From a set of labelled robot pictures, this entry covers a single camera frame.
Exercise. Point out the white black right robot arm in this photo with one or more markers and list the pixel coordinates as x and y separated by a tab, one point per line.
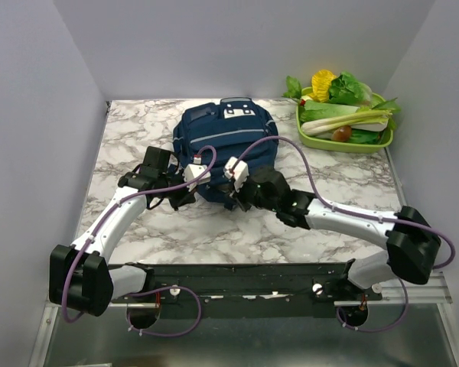
409	249

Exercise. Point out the brown toy mushroom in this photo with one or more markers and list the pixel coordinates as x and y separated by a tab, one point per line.
342	134

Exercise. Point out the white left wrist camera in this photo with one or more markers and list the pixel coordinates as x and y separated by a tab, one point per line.
194	170

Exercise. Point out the green toy lettuce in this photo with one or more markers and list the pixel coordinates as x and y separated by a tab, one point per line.
346	89

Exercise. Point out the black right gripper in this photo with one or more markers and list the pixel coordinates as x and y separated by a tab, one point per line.
239	195

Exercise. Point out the green vegetable tray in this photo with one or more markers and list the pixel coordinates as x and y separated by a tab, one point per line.
361	141

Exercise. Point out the yellow toy flower vegetable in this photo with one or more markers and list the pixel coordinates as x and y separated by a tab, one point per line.
320	84

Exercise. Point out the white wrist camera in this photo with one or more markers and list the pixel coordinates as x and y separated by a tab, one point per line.
237	172
194	170

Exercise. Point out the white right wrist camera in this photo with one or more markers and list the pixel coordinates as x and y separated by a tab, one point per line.
237	172

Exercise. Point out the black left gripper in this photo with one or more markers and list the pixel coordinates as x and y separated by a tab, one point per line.
187	197

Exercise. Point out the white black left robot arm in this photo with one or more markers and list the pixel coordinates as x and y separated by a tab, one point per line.
80	277

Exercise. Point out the navy blue student backpack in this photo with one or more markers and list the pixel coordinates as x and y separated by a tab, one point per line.
230	126

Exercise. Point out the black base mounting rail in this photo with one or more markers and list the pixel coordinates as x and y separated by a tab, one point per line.
254	290

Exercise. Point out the toy celery stalk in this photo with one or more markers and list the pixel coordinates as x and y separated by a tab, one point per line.
371	120

